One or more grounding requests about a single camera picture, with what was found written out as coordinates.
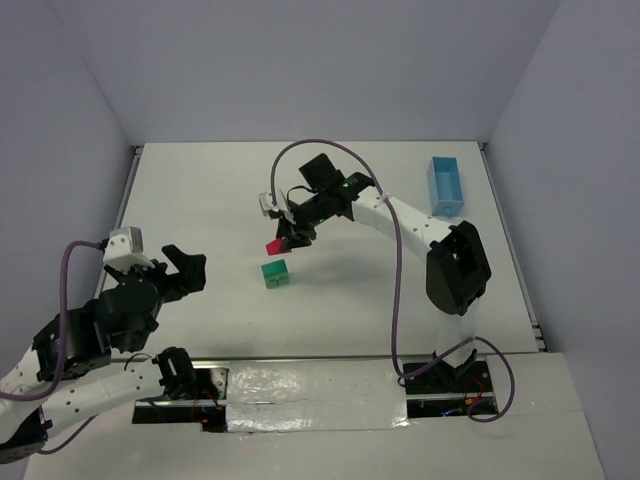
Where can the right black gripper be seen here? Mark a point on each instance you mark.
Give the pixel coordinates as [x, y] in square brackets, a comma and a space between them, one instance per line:
[298, 226]

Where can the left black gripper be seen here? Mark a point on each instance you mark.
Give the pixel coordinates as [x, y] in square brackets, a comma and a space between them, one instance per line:
[167, 279]

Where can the red triangular prism block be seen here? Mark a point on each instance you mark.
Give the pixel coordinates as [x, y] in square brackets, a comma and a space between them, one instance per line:
[278, 246]

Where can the green rectangular block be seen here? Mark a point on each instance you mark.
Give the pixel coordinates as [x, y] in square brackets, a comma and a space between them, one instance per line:
[275, 269]

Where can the blue plastic box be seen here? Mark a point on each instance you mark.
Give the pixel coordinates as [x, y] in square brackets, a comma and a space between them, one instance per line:
[444, 185]

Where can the green castle notched block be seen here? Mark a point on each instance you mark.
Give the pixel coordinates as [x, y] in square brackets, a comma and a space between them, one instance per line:
[277, 280]

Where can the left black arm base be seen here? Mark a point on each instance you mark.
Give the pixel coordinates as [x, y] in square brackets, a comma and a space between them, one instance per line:
[204, 404]

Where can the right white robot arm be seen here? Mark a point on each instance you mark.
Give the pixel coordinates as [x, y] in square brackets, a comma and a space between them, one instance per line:
[455, 263]

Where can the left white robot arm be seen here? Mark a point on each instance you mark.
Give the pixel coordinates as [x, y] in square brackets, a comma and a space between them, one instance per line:
[40, 396]

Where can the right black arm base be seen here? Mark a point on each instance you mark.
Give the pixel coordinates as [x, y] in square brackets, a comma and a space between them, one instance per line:
[469, 381]

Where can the silver tape covered panel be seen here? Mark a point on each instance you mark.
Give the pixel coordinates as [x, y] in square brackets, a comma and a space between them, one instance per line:
[320, 395]

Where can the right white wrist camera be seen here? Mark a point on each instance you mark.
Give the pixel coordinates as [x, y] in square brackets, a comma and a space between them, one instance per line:
[275, 206]

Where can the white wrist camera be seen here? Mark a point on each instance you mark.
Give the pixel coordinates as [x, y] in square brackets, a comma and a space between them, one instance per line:
[124, 250]
[275, 206]

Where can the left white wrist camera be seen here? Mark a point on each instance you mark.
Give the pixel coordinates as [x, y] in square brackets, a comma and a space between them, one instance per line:
[124, 250]

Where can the aluminium rail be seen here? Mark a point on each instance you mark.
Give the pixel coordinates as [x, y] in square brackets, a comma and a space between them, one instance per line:
[227, 359]

